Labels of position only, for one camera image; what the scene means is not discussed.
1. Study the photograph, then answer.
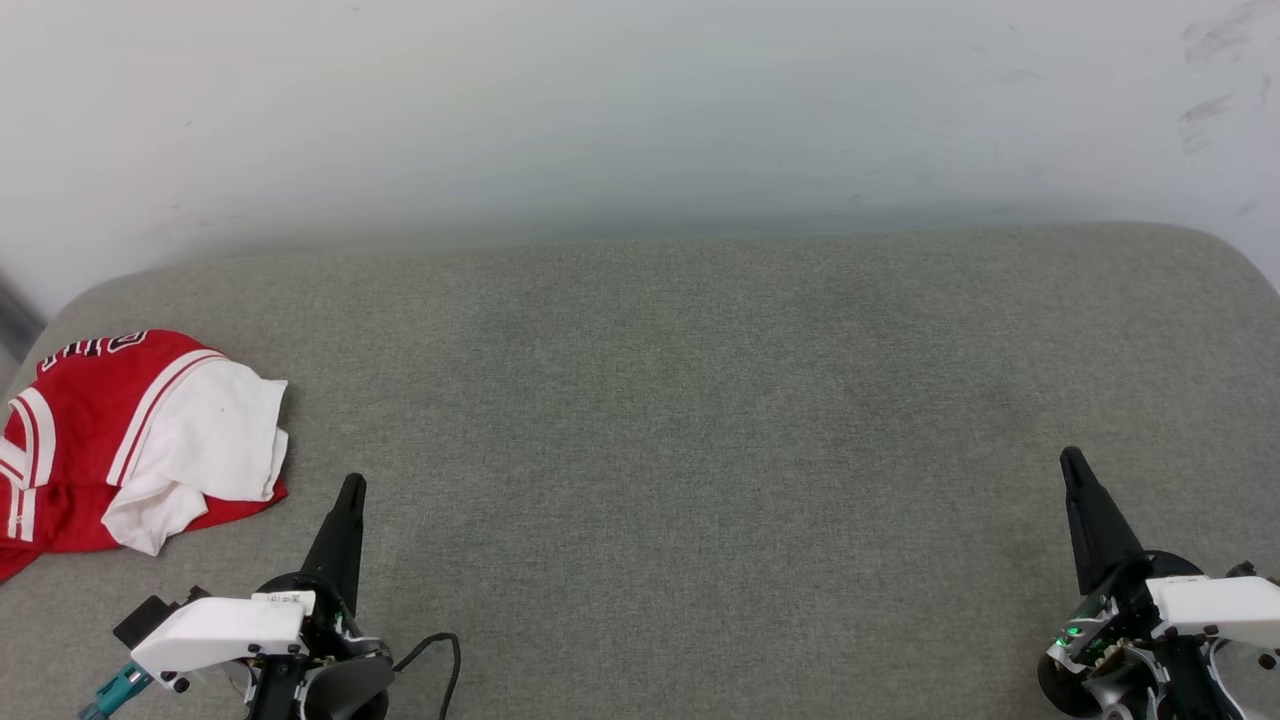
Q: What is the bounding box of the black cable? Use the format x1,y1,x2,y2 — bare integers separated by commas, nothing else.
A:
393,632,462,720

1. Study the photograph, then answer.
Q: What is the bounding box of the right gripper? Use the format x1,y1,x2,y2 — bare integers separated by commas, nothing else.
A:
1037,446,1280,720

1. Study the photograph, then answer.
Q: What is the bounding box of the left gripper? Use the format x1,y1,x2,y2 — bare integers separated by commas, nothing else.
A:
245,474,394,720

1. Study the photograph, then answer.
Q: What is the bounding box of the teal cable connector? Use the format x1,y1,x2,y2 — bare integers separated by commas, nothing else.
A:
78,664,153,720

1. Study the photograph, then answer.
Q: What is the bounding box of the red and white jersey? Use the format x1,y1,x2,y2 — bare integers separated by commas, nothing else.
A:
0,329,291,583

